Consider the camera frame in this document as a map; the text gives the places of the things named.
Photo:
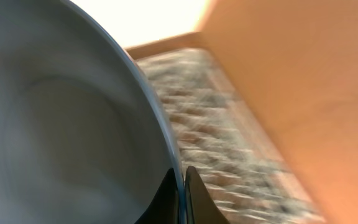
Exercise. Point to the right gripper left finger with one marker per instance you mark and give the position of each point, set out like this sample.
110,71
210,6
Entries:
164,208

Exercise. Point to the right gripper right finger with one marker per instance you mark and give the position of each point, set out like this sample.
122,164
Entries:
200,207

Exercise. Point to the brown cardboard backdrop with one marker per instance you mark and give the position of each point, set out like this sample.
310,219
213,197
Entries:
296,65

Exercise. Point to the dark blue plate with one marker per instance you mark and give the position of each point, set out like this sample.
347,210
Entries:
83,135

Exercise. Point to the grey dishwasher rack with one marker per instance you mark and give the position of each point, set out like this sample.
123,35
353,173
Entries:
218,135

